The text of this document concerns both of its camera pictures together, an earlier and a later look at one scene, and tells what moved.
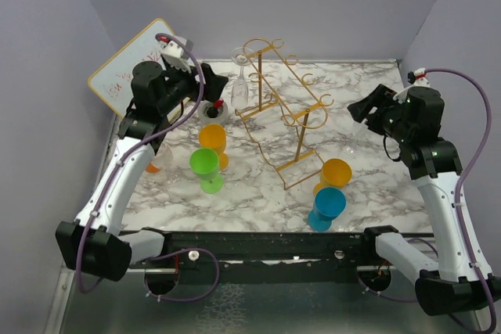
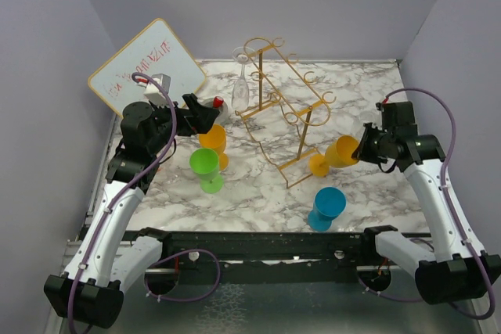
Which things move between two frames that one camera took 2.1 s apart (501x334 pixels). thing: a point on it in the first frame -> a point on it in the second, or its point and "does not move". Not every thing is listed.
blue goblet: [329, 204] does not move
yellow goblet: [335, 173] -> [339, 155]
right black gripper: [383, 97] -> [363, 152]
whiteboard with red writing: [113, 82] does not move
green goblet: [204, 163] does not move
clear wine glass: [239, 93] does not move
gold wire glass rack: [288, 105] does not move
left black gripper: [214, 84] -> [197, 119]
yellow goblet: [214, 136] does not move
